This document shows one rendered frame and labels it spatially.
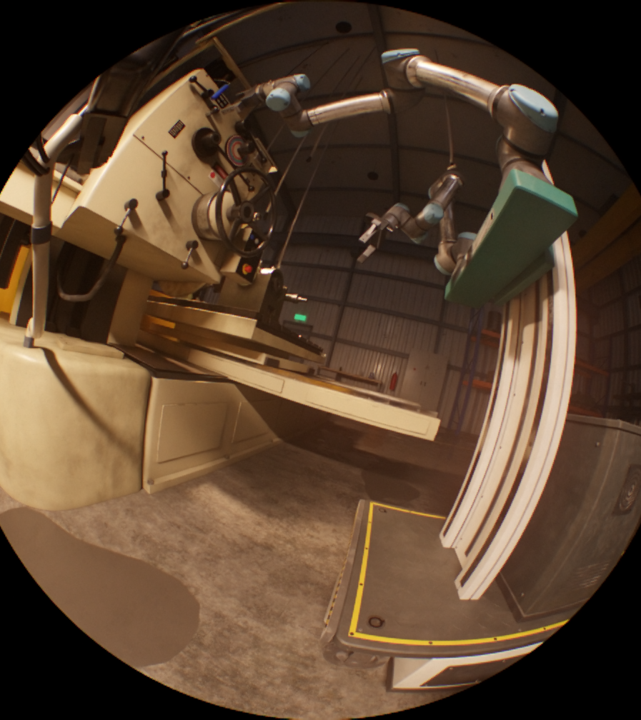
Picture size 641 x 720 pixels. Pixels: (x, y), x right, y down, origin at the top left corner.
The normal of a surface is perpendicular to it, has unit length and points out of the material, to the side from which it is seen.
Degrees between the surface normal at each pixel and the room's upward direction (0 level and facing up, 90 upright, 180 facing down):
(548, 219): 180
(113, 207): 90
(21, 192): 90
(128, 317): 90
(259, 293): 90
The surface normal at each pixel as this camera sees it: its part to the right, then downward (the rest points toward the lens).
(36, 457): 0.77, 0.18
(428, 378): -0.29, -0.11
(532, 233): -0.25, 0.97
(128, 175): 0.92, 0.23
